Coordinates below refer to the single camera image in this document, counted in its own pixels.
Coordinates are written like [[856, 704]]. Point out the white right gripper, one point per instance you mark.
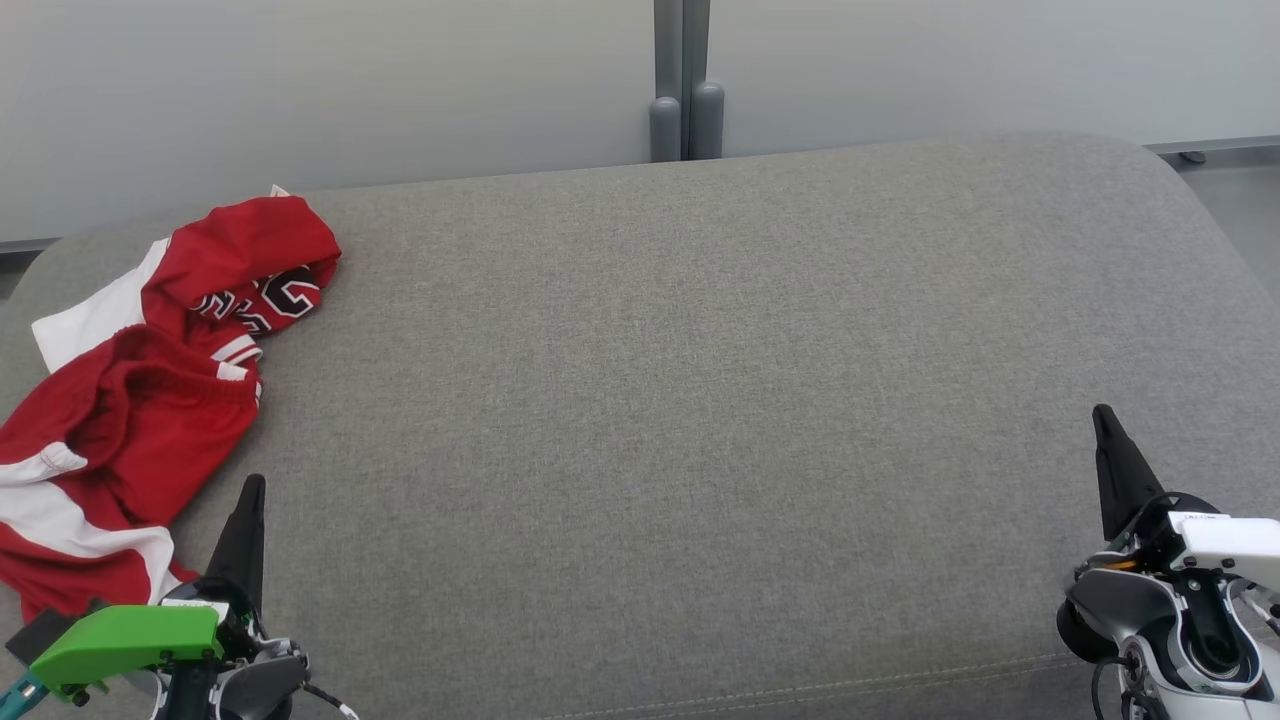
[[1230, 545]]

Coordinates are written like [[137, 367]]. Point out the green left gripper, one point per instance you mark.
[[130, 640]]

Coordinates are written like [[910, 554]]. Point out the red and white shorts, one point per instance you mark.
[[150, 430]]

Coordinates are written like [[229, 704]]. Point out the red white number jersey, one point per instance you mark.
[[240, 240]]

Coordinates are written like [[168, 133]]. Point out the grey fabric covered table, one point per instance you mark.
[[680, 420]]

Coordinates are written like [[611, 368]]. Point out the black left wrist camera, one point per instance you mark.
[[45, 630]]

